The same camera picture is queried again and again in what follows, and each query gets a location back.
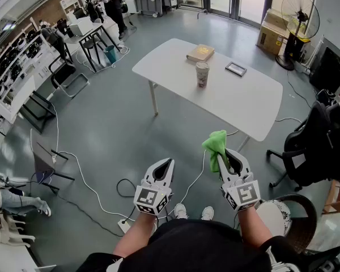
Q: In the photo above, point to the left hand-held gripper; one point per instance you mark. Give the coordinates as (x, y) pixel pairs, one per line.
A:
(151, 198)

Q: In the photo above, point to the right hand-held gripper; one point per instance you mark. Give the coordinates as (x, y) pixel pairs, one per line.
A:
(243, 194)

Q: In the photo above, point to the green cloth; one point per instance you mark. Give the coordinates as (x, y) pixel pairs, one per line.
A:
(215, 146)

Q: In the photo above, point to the paper cup with lid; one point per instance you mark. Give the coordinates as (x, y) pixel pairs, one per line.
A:
(202, 75)

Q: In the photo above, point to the person's left forearm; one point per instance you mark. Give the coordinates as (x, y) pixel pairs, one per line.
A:
(136, 234)

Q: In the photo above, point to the person's right forearm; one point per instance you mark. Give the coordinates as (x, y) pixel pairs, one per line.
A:
(253, 225)

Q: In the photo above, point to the white table leg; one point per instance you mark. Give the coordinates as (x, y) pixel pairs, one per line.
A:
(243, 144)

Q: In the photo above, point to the person's left white shoe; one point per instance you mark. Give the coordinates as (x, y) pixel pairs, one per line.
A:
(181, 210)

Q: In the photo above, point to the person's white shoe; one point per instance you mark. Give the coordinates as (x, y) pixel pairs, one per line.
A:
(181, 210)
(207, 212)

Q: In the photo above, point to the person's right white shoe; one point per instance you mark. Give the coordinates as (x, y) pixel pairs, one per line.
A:
(207, 212)

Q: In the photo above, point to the white seat cushion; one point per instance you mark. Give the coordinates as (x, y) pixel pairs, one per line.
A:
(273, 217)

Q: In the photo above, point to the person's black clothing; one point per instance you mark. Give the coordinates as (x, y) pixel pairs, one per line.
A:
(195, 248)

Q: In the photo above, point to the black office chair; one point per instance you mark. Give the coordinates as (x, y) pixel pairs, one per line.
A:
(314, 149)

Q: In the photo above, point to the dark wicker chair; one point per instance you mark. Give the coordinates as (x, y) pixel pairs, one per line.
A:
(303, 217)

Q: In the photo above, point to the black backpack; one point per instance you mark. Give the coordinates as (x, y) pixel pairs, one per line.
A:
(326, 97)

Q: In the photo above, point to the dark grey stool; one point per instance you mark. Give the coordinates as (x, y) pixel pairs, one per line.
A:
(44, 163)

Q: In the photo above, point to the brown hardcover book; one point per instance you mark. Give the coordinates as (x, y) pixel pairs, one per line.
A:
(200, 53)

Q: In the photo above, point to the teal waste bin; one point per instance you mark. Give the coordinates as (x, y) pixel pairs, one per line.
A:
(110, 54)

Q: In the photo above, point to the large cardboard box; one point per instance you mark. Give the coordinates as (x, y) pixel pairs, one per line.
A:
(270, 40)

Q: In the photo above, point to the black bin yellow lid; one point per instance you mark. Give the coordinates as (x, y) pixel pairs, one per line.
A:
(296, 48)

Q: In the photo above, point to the black cabinet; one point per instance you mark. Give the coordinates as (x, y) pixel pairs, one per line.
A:
(330, 67)

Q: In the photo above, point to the white folding rack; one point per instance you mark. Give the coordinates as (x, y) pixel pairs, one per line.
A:
(314, 52)

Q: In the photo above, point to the black cantilever chair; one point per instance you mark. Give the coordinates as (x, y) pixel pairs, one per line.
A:
(62, 72)

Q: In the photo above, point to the black stool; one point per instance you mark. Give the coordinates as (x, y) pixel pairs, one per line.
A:
(90, 44)

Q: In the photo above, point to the small cardboard box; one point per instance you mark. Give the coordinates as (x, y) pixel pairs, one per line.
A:
(273, 17)

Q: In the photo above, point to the white desk black legs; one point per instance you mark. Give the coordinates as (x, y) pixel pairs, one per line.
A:
(76, 38)

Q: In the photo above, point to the black standing fan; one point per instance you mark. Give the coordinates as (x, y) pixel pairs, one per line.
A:
(300, 16)

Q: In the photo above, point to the white box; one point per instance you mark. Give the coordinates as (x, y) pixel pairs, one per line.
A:
(80, 26)

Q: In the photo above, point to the grey cart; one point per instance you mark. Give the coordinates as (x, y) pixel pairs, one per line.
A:
(148, 3)

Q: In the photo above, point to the white shelf rack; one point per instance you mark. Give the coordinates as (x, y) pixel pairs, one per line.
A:
(14, 64)

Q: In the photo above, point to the black picture frame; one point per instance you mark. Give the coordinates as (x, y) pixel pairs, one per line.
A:
(235, 69)

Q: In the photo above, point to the black frame stand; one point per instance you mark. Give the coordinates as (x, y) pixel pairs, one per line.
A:
(37, 109)

